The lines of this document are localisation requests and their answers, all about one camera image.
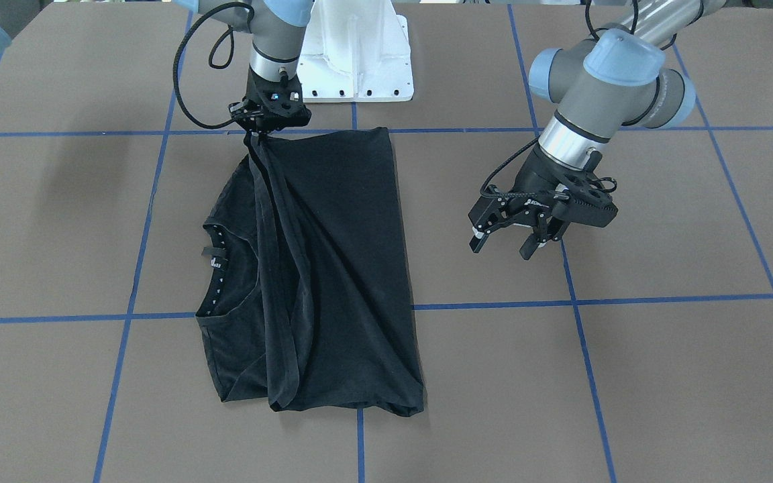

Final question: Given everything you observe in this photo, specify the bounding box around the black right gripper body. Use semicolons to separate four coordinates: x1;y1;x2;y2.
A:
244;68;312;129

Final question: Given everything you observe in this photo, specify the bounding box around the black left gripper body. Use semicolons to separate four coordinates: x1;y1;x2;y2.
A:
468;142;572;232

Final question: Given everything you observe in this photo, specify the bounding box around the black printed t-shirt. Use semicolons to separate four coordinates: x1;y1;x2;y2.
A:
195;127;425;418

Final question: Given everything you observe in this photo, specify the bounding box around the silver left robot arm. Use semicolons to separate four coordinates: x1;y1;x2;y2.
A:
468;1;725;259

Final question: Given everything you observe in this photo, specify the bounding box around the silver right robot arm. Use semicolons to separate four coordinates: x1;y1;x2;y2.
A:
0;1;313;134

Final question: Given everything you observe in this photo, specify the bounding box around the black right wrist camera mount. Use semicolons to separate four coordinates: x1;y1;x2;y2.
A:
260;76;312;131

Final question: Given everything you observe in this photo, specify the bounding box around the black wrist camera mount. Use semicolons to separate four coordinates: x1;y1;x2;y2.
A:
260;76;312;131
552;169;619;228

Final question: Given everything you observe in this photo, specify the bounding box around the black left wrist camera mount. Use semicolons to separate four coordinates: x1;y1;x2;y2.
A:
552;169;619;228

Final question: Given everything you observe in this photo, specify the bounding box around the white pedestal column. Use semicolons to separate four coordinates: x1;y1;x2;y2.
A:
297;1;415;103

